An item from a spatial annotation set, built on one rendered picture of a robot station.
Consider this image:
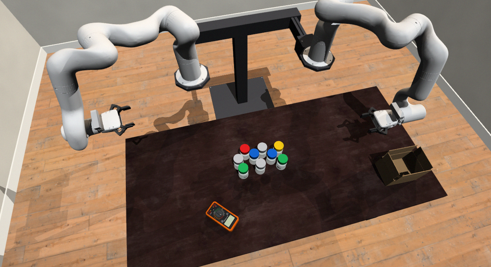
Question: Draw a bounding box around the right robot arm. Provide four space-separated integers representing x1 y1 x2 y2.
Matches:
46 5 207 151

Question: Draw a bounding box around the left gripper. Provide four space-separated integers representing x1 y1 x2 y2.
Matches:
360 107 398 135

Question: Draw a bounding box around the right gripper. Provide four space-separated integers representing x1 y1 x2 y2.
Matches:
99 104 135 136

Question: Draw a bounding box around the open brown cardboard box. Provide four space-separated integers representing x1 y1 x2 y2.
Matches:
375 145 433 186

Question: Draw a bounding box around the orange digital multimeter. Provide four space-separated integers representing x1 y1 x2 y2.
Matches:
206 201 239 232

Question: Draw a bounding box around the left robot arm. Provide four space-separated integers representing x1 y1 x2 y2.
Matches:
303 0 448 125

